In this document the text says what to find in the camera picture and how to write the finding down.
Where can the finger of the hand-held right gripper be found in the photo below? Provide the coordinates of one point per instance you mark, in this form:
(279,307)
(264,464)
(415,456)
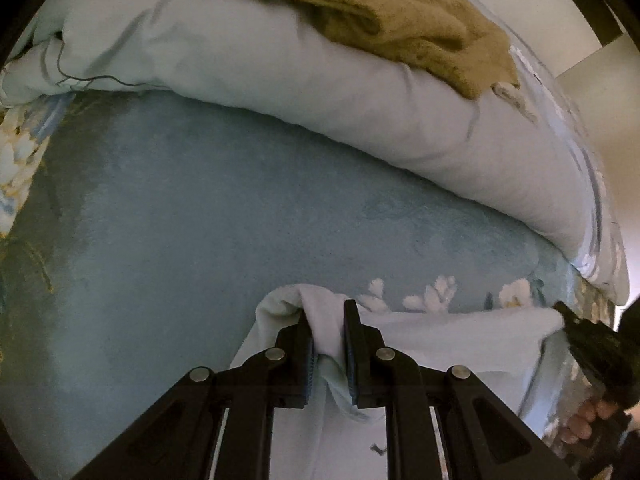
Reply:
(587,345)

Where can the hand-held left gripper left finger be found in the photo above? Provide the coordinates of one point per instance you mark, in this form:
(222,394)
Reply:
(310,375)

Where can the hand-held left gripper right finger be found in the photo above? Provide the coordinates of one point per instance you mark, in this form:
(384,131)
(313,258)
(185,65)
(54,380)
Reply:
(352,375)

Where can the pale garment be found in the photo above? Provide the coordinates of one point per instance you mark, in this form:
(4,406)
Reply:
(450,345)

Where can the person's right hand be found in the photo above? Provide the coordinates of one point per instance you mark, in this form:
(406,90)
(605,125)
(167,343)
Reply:
(582,422)

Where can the blue floral plush blanket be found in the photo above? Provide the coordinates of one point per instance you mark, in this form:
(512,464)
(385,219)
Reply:
(200,235)

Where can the floral duvet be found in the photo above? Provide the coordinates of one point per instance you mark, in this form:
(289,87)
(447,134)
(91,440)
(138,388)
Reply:
(300,60)

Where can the olive brown cloth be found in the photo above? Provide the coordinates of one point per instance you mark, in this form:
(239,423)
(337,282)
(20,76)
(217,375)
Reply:
(400,20)

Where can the dark door frame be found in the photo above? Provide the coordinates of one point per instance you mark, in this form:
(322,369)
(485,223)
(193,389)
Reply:
(585,0)

